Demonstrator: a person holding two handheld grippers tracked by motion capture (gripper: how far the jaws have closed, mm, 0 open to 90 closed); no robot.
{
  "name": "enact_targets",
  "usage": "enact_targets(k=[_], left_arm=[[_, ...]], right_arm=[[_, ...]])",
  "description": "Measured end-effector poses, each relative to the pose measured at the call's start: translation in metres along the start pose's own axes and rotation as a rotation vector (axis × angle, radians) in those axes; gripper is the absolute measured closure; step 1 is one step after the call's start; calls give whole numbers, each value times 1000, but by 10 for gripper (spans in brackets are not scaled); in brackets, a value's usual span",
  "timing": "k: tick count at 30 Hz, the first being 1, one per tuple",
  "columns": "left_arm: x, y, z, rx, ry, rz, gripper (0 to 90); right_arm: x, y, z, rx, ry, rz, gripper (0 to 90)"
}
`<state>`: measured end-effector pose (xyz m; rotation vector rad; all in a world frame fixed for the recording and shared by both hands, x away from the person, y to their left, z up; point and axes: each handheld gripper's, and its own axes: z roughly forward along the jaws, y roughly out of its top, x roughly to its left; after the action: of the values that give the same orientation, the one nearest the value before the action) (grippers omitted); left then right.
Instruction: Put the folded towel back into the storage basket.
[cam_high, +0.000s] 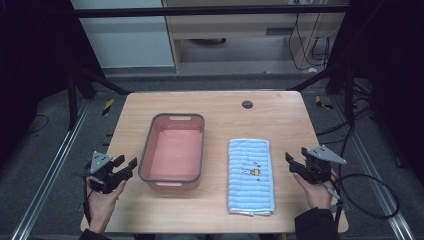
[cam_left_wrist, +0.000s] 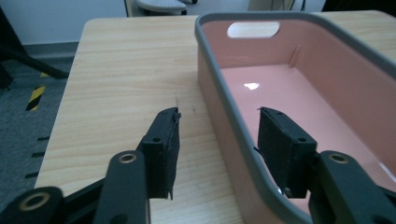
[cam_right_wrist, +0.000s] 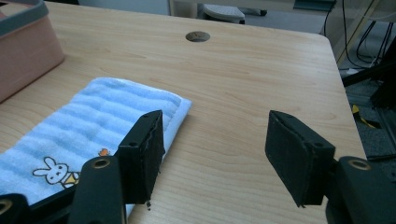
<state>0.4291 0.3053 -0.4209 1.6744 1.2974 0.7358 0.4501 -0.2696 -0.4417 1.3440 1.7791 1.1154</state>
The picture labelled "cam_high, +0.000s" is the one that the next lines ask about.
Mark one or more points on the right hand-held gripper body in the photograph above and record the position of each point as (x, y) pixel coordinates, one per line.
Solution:
(320, 166)

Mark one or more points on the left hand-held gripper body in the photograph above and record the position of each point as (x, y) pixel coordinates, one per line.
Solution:
(100, 163)

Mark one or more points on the person's right hand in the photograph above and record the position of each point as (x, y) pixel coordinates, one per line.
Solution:
(316, 195)

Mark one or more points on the person's left hand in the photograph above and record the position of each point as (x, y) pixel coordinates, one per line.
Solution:
(101, 203)

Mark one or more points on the pink basin with grey rim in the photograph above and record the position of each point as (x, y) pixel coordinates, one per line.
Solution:
(175, 153)

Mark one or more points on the blue striped towel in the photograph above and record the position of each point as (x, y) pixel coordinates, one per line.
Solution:
(250, 186)

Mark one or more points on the yellow black striped tape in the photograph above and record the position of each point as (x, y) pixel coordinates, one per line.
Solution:
(107, 107)
(320, 102)

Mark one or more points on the black metal stand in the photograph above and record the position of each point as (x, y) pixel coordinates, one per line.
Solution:
(72, 100)
(349, 96)

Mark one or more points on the grey round table grommet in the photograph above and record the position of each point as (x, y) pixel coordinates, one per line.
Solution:
(247, 104)

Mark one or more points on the black curtain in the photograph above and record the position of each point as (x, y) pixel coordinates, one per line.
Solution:
(30, 66)
(390, 73)

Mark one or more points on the white cabinet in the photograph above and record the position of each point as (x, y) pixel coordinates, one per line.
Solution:
(126, 43)

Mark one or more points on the black horizontal metal bar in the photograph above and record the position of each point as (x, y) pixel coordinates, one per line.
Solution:
(200, 11)

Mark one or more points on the aluminium floor rail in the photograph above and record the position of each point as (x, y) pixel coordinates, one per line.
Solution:
(50, 170)
(376, 173)

